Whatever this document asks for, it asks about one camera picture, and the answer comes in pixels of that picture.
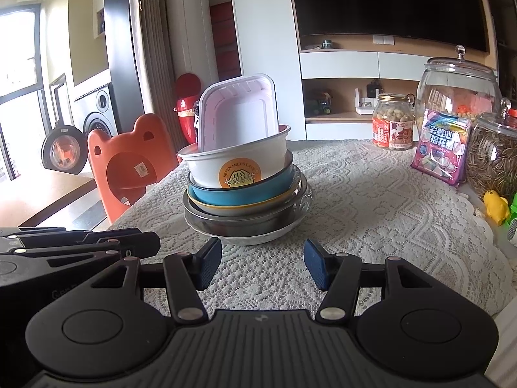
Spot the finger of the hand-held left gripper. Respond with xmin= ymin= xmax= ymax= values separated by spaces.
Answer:
xmin=0 ymin=232 xmax=161 ymax=260
xmin=0 ymin=227 xmax=140 ymax=248

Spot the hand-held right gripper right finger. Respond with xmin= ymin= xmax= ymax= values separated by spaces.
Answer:
xmin=303 ymin=238 xmax=433 ymax=326

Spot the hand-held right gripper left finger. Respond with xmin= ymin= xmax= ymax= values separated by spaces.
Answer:
xmin=92 ymin=236 xmax=224 ymax=325

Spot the white plate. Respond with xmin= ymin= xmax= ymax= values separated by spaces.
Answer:
xmin=190 ymin=210 xmax=308 ymax=246

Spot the stainless steel bowl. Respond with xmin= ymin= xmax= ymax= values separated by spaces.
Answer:
xmin=183 ymin=166 xmax=310 ymax=237

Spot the yellow rimmed plate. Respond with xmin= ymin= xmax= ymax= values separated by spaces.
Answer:
xmin=184 ymin=178 xmax=301 ymax=221

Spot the blue ceramic bowl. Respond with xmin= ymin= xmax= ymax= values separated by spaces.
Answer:
xmin=188 ymin=149 xmax=295 ymax=207

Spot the clear patterned glass plate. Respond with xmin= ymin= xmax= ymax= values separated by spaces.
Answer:
xmin=283 ymin=164 xmax=315 ymax=227

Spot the white paper bowl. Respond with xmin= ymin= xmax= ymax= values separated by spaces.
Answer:
xmin=178 ymin=124 xmax=292 ymax=190

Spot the white plastic tray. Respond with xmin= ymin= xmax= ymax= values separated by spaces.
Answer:
xmin=198 ymin=73 xmax=280 ymax=154

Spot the dark wooden bench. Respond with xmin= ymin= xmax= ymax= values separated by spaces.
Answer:
xmin=0 ymin=167 xmax=100 ymax=231

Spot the white lace tablecloth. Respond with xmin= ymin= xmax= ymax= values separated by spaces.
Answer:
xmin=107 ymin=139 xmax=517 ymax=316

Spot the orange plastic chair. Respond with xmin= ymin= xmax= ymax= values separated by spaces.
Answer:
xmin=87 ymin=113 xmax=180 ymax=225

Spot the white washing machine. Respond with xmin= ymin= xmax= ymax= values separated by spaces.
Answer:
xmin=73 ymin=82 xmax=120 ymax=138

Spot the glass balcony door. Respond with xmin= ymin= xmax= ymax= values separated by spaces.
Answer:
xmin=0 ymin=4 xmax=46 ymax=182

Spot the peanut jar with gold lid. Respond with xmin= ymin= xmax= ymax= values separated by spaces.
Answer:
xmin=372 ymin=93 xmax=416 ymax=150

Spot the green toy tractor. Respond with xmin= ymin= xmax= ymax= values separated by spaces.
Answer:
xmin=305 ymin=91 xmax=334 ymax=116

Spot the white router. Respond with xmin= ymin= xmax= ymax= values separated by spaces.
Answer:
xmin=355 ymin=87 xmax=378 ymax=116

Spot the pink marshmallow bag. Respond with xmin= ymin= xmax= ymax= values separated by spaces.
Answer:
xmin=411 ymin=109 xmax=473 ymax=187

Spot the yellow duck toy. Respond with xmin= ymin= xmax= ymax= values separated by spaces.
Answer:
xmin=483 ymin=190 xmax=511 ymax=226

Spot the grey curtain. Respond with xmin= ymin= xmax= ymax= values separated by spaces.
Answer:
xmin=131 ymin=0 xmax=184 ymax=118

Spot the white and wood TV cabinet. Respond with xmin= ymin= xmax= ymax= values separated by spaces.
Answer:
xmin=228 ymin=0 xmax=501 ymax=142

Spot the green toy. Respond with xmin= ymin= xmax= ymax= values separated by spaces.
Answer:
xmin=507 ymin=192 xmax=517 ymax=247

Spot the glass jar of seeds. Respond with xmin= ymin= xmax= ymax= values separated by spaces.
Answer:
xmin=466 ymin=98 xmax=517 ymax=199

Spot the red grid panel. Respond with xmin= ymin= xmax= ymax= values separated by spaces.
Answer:
xmin=209 ymin=2 xmax=243 ymax=83

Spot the white standing air conditioner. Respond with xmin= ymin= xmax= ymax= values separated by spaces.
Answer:
xmin=167 ymin=0 xmax=221 ymax=85

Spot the large clear glass jar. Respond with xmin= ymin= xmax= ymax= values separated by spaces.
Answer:
xmin=416 ymin=44 xmax=501 ymax=146

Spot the black television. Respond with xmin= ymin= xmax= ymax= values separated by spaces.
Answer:
xmin=288 ymin=0 xmax=491 ymax=53

